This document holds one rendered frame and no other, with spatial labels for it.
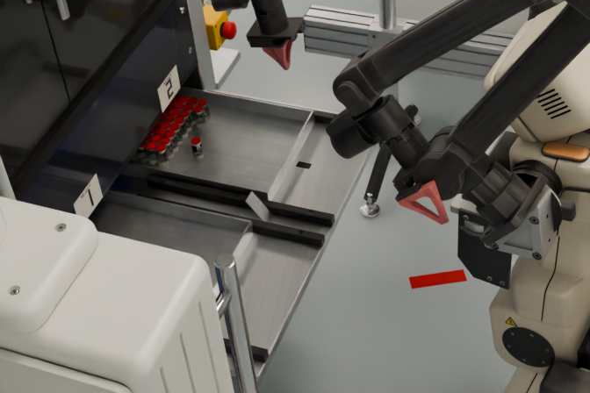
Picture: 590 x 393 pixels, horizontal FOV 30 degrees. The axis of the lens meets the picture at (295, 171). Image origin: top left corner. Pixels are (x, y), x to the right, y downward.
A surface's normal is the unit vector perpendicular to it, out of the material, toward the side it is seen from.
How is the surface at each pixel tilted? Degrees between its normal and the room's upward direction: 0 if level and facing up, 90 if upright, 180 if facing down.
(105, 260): 0
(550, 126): 90
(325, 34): 90
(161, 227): 0
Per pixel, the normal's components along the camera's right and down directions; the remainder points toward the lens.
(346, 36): -0.36, 0.66
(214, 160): -0.08, -0.73
